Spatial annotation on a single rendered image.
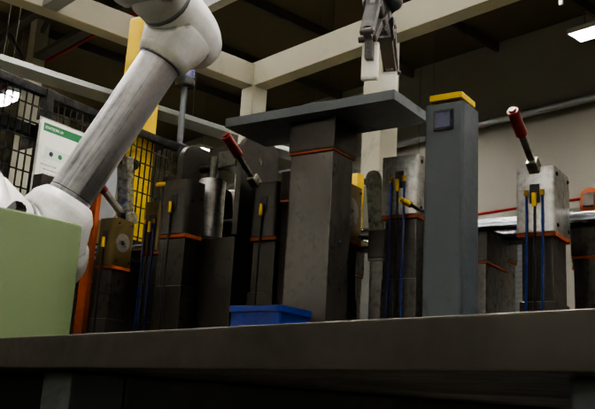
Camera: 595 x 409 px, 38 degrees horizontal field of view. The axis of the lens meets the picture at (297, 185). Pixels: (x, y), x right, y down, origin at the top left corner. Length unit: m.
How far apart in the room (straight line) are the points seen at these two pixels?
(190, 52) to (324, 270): 0.71
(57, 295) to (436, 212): 0.72
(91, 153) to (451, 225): 0.86
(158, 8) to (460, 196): 0.86
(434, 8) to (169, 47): 4.29
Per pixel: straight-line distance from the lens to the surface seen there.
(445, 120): 1.45
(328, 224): 1.52
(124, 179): 2.17
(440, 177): 1.43
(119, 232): 2.12
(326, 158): 1.55
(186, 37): 1.99
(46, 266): 1.66
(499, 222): 1.68
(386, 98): 1.49
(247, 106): 7.35
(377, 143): 9.99
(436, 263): 1.40
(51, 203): 1.88
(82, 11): 6.61
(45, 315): 1.66
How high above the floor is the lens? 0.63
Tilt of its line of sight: 15 degrees up
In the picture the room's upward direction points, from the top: 3 degrees clockwise
